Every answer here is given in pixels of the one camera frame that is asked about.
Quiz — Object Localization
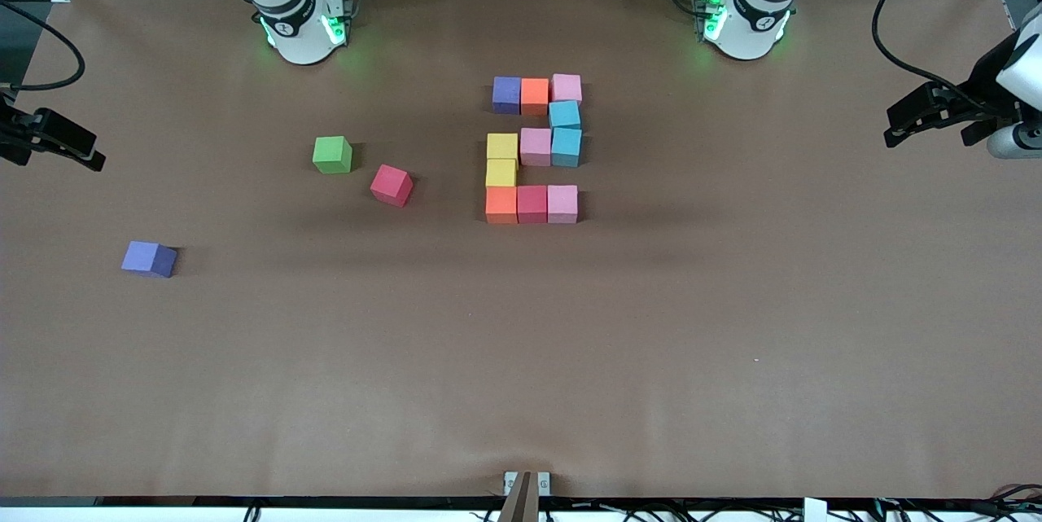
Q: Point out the bright pink foam cube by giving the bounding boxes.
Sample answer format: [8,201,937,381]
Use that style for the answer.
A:
[520,128,554,168]

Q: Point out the blue foam cube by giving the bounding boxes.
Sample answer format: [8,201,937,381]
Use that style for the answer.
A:
[551,128,584,169]
[549,100,583,132]

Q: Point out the green foam cube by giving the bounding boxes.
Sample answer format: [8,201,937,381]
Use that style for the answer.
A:
[313,135,354,175]

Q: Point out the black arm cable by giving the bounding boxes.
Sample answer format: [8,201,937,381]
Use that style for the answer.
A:
[0,0,86,93]
[871,0,990,103]

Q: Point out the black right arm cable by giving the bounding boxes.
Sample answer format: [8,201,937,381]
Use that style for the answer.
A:
[0,0,86,93]

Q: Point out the metal bracket with brown post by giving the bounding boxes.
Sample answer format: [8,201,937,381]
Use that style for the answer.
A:
[497,470,552,522]

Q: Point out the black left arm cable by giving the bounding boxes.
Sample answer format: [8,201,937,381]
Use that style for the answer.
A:
[871,0,990,103]

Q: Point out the red foam cube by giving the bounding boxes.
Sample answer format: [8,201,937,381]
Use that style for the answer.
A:
[370,164,414,208]
[517,185,549,225]

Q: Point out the purple foam cube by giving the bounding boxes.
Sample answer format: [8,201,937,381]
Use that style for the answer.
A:
[493,76,523,116]
[121,241,178,279]

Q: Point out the orange foam cube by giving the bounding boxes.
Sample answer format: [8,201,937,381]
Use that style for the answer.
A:
[485,186,520,225]
[520,77,551,116]

